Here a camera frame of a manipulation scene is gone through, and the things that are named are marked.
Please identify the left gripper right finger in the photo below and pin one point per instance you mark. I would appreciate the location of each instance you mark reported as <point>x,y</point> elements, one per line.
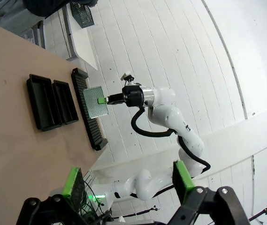
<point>182,180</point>

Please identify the black ESD tray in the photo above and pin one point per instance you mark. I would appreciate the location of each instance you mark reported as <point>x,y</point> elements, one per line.
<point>41,103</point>
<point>65,103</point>

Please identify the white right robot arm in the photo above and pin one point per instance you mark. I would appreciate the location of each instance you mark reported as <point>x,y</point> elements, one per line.
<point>187,138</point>

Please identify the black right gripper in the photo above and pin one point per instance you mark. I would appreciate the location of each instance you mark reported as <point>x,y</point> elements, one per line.
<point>133,96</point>

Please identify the grey plastic mesh basket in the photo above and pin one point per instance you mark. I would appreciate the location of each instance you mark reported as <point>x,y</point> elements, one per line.
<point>84,14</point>

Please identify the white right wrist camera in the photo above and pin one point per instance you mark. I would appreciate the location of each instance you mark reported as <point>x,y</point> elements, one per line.
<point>126,76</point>

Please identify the black slotted board rack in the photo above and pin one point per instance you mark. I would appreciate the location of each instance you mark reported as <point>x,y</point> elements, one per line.
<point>93,131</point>

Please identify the green circuit board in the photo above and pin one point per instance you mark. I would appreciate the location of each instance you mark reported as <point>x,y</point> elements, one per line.
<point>92,105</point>

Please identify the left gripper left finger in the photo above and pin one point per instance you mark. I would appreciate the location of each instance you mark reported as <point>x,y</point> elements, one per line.
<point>73,185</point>

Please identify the white side table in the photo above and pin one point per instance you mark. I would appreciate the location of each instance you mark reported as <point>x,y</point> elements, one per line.
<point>81,44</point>

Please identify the base box with green light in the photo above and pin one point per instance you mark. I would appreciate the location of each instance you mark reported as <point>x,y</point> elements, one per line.
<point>95,198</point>

